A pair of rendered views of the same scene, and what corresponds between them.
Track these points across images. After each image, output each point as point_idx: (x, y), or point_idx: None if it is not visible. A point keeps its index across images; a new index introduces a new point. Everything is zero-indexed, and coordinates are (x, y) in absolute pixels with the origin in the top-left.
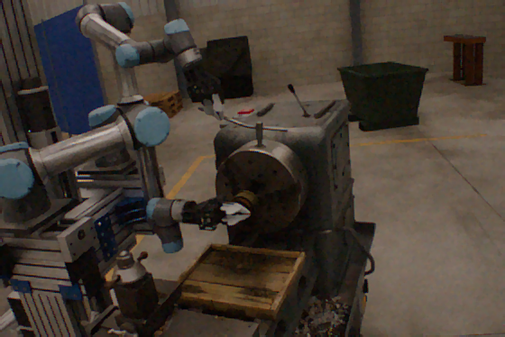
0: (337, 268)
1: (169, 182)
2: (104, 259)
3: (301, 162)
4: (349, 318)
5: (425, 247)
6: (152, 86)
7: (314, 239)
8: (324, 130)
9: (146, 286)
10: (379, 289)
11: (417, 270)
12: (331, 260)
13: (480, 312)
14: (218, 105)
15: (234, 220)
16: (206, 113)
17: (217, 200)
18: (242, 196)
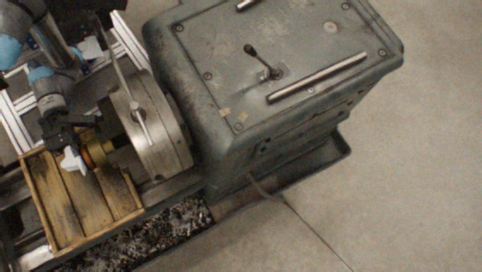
0: (237, 183)
1: None
2: (30, 49)
3: (185, 152)
4: (187, 242)
5: (460, 154)
6: None
7: (188, 186)
8: (228, 151)
9: None
10: (349, 158)
11: (410, 172)
12: (216, 191)
13: (398, 268)
14: (96, 51)
15: None
16: (82, 48)
17: (66, 139)
18: (89, 152)
